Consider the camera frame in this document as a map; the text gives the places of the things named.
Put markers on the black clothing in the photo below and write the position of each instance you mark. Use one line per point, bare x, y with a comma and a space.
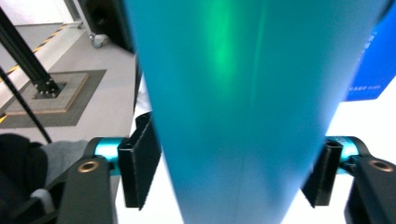
18, 168

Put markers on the grey caster wheel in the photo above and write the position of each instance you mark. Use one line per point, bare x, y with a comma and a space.
97, 40

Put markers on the wooden base board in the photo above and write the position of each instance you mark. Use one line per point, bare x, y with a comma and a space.
62, 99

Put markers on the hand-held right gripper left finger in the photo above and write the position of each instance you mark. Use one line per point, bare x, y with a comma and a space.
138, 168

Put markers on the grey blue denim clothing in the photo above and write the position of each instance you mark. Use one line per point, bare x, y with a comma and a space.
63, 155

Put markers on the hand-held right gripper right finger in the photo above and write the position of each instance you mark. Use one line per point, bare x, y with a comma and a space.
323, 174

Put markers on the grey floor mat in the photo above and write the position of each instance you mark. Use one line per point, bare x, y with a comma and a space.
87, 105

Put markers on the blue box with white print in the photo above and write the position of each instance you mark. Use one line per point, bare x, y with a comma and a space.
376, 62

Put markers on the black cabinet on casters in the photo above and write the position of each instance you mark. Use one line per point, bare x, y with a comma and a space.
109, 21

